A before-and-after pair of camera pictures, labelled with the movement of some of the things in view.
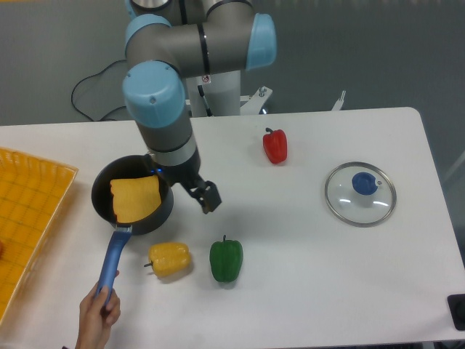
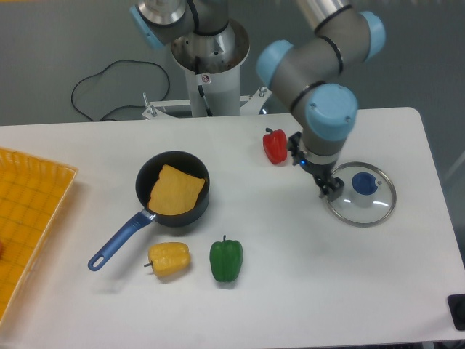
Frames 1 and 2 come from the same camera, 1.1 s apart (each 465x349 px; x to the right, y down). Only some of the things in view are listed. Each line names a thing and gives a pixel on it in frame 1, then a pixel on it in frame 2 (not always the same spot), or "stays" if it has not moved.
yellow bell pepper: [170, 258] stays
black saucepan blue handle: [118, 168] -> [174, 189]
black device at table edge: [457, 305] stays
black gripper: [207, 194] -> [322, 172]
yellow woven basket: [33, 190] stays
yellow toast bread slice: [135, 198] -> [175, 192]
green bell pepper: [226, 258] stays
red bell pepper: [275, 145] stays
